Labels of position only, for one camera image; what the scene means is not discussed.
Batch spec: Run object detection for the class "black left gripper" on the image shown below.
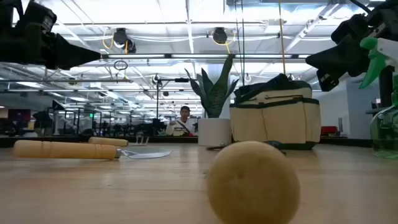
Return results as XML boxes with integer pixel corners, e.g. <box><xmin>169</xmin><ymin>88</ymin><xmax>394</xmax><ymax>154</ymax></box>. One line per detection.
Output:
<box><xmin>0</xmin><ymin>29</ymin><xmax>102</xmax><ymax>70</ymax></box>

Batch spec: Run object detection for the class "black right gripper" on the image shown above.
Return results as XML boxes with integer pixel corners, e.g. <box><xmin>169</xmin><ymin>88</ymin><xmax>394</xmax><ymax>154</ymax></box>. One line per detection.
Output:
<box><xmin>306</xmin><ymin>0</ymin><xmax>398</xmax><ymax>93</ymax></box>

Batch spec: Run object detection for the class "green plastic spray bottle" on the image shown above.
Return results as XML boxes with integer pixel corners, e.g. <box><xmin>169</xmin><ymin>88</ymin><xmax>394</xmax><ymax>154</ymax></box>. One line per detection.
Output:
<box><xmin>359</xmin><ymin>37</ymin><xmax>398</xmax><ymax>161</ymax></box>

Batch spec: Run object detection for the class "beige green-trimmed gardening bag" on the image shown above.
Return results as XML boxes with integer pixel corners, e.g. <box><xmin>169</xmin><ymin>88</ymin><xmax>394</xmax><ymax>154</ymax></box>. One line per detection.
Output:
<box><xmin>229</xmin><ymin>73</ymin><xmax>322</xmax><ymax>151</ymax></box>

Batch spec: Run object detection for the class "wooden-handled steel garden trowel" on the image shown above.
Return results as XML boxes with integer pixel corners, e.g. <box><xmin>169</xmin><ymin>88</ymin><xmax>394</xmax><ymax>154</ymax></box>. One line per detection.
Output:
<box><xmin>12</xmin><ymin>139</ymin><xmax>172</xmax><ymax>161</ymax></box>

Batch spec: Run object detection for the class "wooden-handled steel hand rake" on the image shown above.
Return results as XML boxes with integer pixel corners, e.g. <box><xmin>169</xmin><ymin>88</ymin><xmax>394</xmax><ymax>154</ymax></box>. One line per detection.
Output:
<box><xmin>88</xmin><ymin>132</ymin><xmax>150</xmax><ymax>148</ymax></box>

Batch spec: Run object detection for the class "white garden trowel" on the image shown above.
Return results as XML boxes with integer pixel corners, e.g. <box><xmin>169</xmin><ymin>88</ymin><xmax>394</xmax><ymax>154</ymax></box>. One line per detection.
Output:
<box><xmin>206</xmin><ymin>140</ymin><xmax>302</xmax><ymax>224</ymax></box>

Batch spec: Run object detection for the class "red seat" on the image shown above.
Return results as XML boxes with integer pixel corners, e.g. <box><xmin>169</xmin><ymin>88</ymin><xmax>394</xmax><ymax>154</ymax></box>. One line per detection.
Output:
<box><xmin>320</xmin><ymin>125</ymin><xmax>340</xmax><ymax>136</ymax></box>

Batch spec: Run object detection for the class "black boom stand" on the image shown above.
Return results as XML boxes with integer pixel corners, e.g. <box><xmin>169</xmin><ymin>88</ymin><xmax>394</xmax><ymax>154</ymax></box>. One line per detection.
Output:
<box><xmin>152</xmin><ymin>73</ymin><xmax>190</xmax><ymax>119</ymax></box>

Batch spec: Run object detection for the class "green snake plant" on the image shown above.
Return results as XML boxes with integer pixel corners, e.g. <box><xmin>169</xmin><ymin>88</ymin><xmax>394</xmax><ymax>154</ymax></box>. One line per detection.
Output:
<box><xmin>185</xmin><ymin>54</ymin><xmax>241</xmax><ymax>119</ymax></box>

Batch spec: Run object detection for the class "long ceiling light bar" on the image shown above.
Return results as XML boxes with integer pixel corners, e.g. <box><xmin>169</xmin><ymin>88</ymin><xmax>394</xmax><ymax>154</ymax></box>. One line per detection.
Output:
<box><xmin>101</xmin><ymin>53</ymin><xmax>312</xmax><ymax>60</ymax></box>

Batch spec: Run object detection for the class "person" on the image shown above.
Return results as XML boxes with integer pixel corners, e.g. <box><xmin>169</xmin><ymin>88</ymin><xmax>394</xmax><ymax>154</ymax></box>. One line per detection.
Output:
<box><xmin>165</xmin><ymin>105</ymin><xmax>199</xmax><ymax>138</ymax></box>

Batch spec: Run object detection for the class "white round plant pot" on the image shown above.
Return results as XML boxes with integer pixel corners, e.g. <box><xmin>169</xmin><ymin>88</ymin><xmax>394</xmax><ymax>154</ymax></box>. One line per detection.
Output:
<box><xmin>197</xmin><ymin>117</ymin><xmax>233</xmax><ymax>147</ymax></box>

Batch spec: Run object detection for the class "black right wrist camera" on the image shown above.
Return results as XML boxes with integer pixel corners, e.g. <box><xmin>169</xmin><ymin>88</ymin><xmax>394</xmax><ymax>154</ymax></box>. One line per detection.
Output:
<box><xmin>331</xmin><ymin>14</ymin><xmax>373</xmax><ymax>44</ymax></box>

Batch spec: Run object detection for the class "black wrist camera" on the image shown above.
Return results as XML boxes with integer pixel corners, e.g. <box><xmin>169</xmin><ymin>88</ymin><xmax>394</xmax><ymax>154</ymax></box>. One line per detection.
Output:
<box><xmin>331</xmin><ymin>14</ymin><xmax>373</xmax><ymax>44</ymax></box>
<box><xmin>23</xmin><ymin>1</ymin><xmax>58</xmax><ymax>34</ymax></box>

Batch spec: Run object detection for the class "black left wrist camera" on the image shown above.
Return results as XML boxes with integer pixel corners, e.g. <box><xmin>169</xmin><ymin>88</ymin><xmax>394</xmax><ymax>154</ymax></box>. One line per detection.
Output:
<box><xmin>23</xmin><ymin>1</ymin><xmax>58</xmax><ymax>34</ymax></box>

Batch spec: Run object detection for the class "black hanging cable loop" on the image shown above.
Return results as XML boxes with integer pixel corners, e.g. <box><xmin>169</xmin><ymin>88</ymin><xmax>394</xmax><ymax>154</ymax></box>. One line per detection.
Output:
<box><xmin>113</xmin><ymin>59</ymin><xmax>129</xmax><ymax>72</ymax></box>

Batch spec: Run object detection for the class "black ceiling cable reel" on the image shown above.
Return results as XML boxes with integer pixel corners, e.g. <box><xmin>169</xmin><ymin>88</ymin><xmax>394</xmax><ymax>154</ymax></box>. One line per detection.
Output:
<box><xmin>112</xmin><ymin>27</ymin><xmax>137</xmax><ymax>54</ymax></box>
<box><xmin>212</xmin><ymin>27</ymin><xmax>229</xmax><ymax>45</ymax></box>

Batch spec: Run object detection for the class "yellow hanging cable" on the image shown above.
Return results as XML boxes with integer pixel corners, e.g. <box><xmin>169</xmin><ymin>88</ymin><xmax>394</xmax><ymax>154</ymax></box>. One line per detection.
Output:
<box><xmin>277</xmin><ymin>0</ymin><xmax>287</xmax><ymax>76</ymax></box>

